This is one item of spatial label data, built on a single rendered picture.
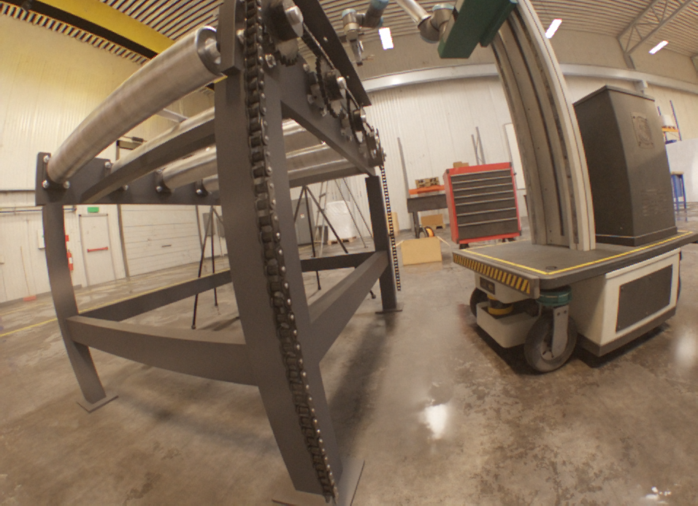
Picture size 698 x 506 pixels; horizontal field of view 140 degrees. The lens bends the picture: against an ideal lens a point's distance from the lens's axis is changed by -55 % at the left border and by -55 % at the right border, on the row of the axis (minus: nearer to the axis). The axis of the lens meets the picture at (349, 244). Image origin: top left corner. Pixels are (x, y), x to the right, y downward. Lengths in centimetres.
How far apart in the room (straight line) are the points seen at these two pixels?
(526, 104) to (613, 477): 122
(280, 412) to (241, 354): 11
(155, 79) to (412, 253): 282
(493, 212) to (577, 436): 261
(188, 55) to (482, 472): 93
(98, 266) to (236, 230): 979
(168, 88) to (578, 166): 109
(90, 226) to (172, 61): 968
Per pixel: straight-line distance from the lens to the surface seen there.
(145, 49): 871
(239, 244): 40
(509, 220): 311
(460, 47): 146
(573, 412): 79
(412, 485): 61
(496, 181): 310
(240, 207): 39
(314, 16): 99
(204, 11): 1110
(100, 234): 1029
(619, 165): 107
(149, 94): 64
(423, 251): 305
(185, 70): 57
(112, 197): 135
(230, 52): 46
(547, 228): 123
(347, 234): 911
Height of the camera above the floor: 49
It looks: 3 degrees down
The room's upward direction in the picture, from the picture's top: 8 degrees counter-clockwise
